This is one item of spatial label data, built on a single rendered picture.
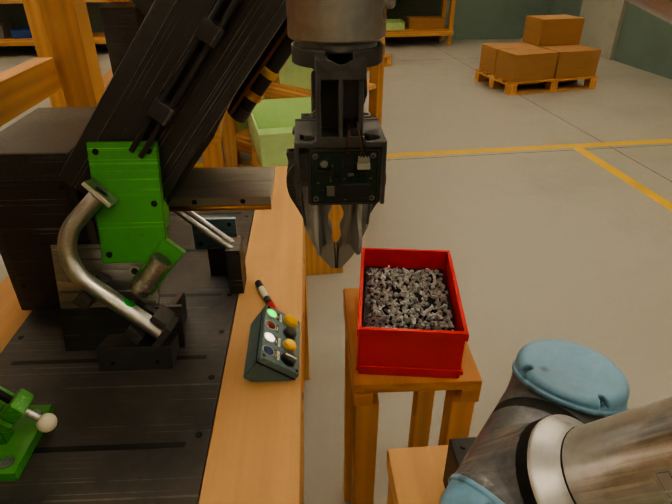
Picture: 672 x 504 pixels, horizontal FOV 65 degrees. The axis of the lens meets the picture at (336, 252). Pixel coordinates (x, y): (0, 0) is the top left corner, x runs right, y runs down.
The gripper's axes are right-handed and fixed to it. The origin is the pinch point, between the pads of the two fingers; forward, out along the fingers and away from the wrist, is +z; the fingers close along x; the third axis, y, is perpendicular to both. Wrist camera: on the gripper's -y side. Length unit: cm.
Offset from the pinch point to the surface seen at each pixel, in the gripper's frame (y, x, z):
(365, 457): -31, 8, 72
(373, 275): -58, 12, 41
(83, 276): -32, -41, 23
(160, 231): -36.7, -28.6, 16.7
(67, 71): -115, -71, 6
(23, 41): -825, -430, 105
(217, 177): -59, -22, 16
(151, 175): -39.2, -29.1, 7.3
